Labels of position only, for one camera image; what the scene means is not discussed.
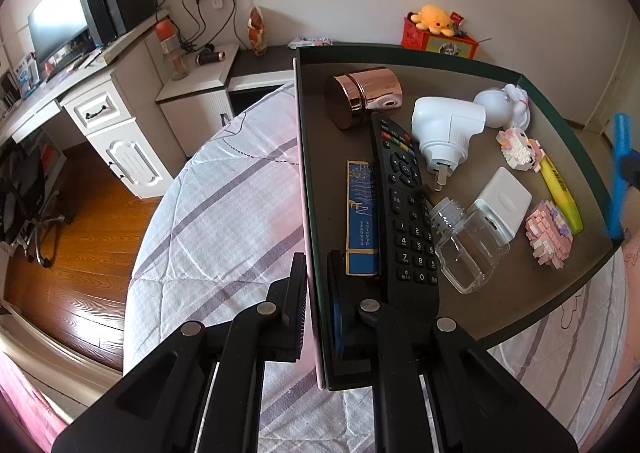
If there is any yellow highlighter marker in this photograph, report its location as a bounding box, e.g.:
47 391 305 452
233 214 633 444
539 156 584 235

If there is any black TV remote control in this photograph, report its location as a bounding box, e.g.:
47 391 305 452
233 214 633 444
370 114 439 322

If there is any white square charger adapter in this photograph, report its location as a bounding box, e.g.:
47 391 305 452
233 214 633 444
471 167 533 242

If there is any blue gold rectangular box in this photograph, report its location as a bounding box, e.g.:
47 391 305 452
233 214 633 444
345 160 378 277

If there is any pink storage box green rim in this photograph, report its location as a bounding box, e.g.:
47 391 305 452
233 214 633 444
295 44 618 390

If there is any pink white block cat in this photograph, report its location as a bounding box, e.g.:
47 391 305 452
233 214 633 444
496 127 546 172

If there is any pink block toy figure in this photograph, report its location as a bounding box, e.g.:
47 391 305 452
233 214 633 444
525 200 573 270

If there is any white dog figurine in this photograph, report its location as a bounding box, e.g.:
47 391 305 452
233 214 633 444
473 83 530 131

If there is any clear glass refill bottle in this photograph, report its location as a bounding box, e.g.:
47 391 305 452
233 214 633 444
430 197 510 295

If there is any white striped bed sheet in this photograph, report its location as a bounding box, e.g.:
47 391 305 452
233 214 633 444
124 84 639 452

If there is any white mosquito repellent plug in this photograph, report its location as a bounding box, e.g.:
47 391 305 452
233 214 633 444
411 96 486 192

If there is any red toy storage box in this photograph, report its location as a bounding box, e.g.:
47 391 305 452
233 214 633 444
400 16 480 60

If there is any orange octopus plush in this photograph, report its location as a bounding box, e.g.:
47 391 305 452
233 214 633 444
409 4 456 37

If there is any rose gold cylindrical jar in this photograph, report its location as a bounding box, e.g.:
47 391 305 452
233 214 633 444
323 67 404 130

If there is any white desk with drawers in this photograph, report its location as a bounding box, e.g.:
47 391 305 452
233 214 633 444
1 9 186 198

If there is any small dark hair dryer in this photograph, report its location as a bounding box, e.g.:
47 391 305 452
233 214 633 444
195 48 226 66

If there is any orange cap water bottle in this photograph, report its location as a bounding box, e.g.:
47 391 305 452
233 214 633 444
155 18 189 80

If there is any orange snack bag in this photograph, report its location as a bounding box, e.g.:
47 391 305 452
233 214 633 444
247 5 267 56

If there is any computer monitor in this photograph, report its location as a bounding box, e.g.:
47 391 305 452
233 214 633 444
27 0 94 79

